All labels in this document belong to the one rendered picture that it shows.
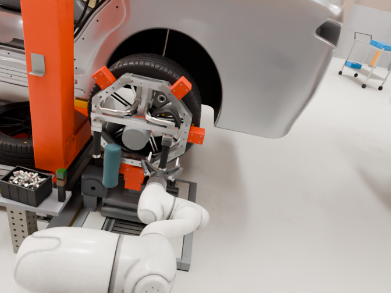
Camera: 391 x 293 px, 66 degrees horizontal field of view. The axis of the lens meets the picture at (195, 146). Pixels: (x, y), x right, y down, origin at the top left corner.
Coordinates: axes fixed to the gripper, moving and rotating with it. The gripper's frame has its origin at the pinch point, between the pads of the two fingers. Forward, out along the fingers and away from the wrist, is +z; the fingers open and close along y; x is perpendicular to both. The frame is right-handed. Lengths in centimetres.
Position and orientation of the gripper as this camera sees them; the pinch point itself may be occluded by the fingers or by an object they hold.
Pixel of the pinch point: (163, 158)
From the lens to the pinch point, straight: 148.8
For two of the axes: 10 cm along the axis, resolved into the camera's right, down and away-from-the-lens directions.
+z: 0.6, -5.2, 8.5
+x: 2.0, -8.3, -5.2
